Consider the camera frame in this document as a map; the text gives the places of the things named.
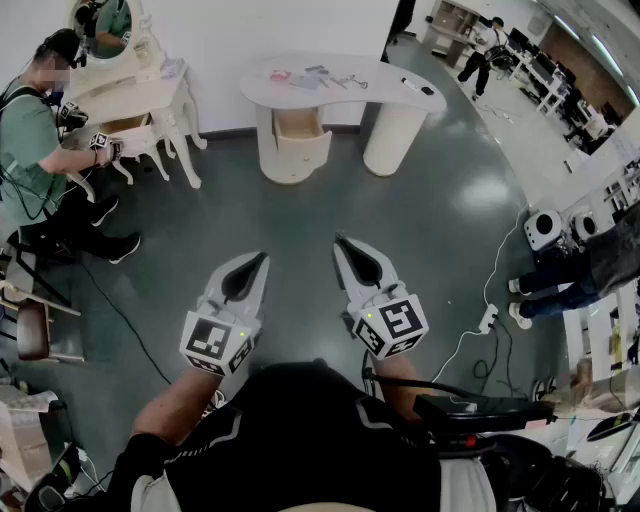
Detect large wooden drawer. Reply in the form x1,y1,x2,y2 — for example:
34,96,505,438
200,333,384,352
271,108,333,152

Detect white power strip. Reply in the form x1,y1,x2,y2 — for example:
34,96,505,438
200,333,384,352
478,303,500,335

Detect person's left forearm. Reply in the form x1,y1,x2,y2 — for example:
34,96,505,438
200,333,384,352
132,367,224,446

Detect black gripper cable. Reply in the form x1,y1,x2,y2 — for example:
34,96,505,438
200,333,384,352
362,349,481,401

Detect black waist pack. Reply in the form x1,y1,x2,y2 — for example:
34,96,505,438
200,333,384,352
413,393,556,436

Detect oval vanity mirror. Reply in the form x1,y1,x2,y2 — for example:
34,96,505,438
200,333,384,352
68,0,134,61

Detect ornate cream vanity table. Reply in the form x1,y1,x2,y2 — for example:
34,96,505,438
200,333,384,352
63,0,209,190

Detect wooden shelf unit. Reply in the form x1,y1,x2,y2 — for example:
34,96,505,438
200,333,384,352
424,0,484,69

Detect person's torso in black shirt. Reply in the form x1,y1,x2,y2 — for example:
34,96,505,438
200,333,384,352
112,358,501,512

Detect person's right forearm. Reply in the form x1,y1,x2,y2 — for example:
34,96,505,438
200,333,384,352
372,349,426,421

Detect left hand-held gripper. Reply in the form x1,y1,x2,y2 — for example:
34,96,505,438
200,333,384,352
179,251,272,377

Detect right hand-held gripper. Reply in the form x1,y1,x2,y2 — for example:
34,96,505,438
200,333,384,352
333,234,430,361

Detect wooden chair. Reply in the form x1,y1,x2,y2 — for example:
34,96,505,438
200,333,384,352
0,279,84,364

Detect white power cable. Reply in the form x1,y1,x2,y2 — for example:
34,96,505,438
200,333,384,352
432,204,531,384

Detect white round-lens device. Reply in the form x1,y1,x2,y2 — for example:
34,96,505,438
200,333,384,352
571,212,601,242
523,209,564,250

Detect white curved desk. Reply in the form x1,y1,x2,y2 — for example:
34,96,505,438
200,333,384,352
239,52,448,185

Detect white office desks with monitors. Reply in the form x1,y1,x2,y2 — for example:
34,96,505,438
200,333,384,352
507,27,609,144

